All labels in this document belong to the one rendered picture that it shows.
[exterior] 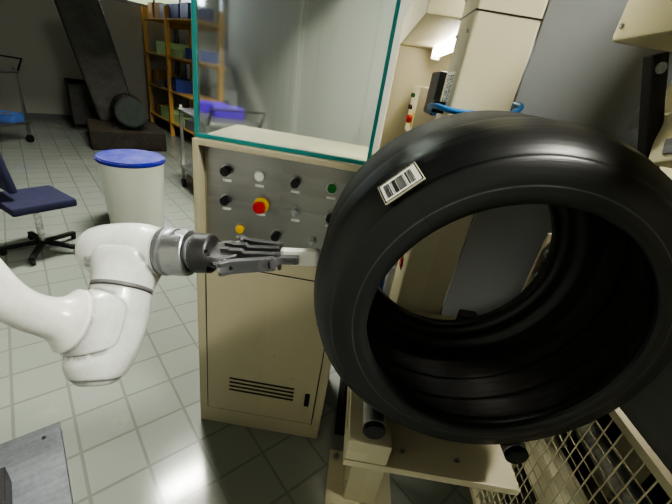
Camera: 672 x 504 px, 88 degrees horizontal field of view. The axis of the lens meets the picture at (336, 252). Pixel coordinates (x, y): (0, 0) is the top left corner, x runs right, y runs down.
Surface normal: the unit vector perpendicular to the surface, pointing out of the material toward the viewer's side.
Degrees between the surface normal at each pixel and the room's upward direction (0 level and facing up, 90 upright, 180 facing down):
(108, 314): 57
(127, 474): 0
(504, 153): 46
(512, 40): 90
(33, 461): 0
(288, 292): 90
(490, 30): 90
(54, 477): 0
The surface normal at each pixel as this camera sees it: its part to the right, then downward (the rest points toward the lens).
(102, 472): 0.15, -0.88
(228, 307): -0.08, 0.43
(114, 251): -0.04, -0.27
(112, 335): 0.80, -0.09
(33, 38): 0.63, 0.43
